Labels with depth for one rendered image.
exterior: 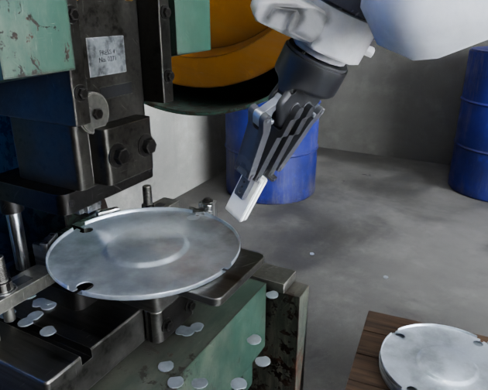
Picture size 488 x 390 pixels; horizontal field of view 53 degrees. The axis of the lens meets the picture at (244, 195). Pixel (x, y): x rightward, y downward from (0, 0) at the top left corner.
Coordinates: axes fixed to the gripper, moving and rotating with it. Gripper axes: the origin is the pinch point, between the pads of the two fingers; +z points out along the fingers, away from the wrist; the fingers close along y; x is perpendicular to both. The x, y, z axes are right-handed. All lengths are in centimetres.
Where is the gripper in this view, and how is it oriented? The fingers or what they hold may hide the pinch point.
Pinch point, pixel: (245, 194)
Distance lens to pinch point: 63.0
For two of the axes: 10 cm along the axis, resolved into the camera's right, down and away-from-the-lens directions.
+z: -3.9, 7.6, 5.2
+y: 6.2, -2.0, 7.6
